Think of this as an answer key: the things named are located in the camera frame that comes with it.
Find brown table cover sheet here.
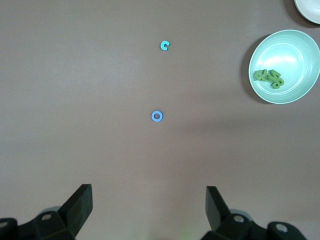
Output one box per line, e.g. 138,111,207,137
0,0,320,240

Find green letter U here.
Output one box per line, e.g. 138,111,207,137
254,69,270,82

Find blue letter O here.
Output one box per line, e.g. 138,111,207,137
150,110,164,123

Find light green plate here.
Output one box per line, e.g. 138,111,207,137
248,29,320,105

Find beige plate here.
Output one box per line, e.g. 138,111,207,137
293,0,320,25

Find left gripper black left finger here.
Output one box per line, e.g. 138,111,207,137
0,184,94,240

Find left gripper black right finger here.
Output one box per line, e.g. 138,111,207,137
201,186,307,240

